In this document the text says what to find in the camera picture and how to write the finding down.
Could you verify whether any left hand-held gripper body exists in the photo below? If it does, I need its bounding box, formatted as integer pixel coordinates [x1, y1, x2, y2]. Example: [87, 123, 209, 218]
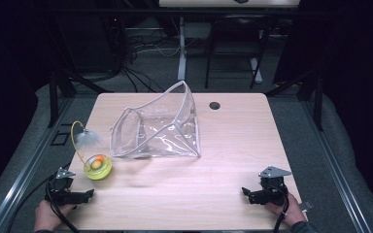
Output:
[46, 167, 80, 206]

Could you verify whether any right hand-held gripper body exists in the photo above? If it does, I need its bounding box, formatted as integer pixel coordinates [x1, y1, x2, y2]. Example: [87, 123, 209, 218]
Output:
[257, 165, 293, 207]

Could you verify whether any person's right hand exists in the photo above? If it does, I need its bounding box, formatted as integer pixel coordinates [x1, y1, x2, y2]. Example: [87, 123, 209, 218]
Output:
[265, 191, 307, 227]

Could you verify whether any person's left hand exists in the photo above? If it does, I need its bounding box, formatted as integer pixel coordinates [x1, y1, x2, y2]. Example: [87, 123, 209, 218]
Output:
[33, 199, 77, 233]

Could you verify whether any yellow-green feather cat toy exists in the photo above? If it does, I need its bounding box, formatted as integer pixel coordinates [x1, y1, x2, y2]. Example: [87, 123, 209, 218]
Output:
[70, 119, 114, 182]

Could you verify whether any black metal stand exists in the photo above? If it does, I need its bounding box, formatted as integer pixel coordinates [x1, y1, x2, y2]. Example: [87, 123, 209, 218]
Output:
[264, 69, 324, 132]
[47, 66, 115, 129]

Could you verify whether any clear plastic zipper bag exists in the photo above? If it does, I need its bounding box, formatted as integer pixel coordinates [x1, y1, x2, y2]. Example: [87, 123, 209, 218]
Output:
[109, 80, 203, 160]

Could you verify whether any white desk leg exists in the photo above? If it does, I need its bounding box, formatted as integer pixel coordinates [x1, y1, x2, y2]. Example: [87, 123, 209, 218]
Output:
[177, 17, 188, 82]

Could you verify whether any black chair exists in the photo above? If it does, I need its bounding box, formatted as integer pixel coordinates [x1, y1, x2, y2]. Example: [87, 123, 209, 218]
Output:
[203, 13, 270, 90]

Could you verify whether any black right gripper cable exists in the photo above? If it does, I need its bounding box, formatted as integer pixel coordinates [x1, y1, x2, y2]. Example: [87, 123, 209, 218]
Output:
[272, 184, 289, 233]

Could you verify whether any grey metal bracket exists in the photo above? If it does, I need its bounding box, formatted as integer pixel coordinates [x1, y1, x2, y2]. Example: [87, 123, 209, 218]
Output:
[298, 200, 315, 212]

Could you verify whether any aluminium floor rail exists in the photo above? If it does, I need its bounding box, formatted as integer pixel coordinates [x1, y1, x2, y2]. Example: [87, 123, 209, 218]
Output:
[0, 96, 76, 233]
[299, 98, 373, 233]

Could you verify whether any bundle of floor cables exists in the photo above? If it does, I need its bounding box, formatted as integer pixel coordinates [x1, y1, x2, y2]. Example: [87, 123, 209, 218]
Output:
[110, 16, 188, 94]

